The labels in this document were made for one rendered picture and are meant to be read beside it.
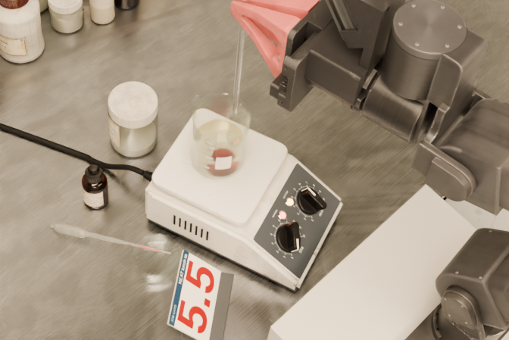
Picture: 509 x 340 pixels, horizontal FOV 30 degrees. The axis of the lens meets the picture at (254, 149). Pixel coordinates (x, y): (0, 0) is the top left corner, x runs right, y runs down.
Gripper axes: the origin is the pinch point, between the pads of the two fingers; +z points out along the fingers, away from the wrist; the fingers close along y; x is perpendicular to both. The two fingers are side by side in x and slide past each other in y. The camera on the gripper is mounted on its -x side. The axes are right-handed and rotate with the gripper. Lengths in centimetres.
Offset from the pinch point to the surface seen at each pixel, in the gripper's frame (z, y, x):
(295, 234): -10.1, 1.0, 28.2
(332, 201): -10.3, -7.1, 31.1
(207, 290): -5.2, 10.4, 33.1
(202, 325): -7.3, 13.9, 33.4
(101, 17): 30.2, -12.6, 31.6
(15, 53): 34.0, -0.5, 30.8
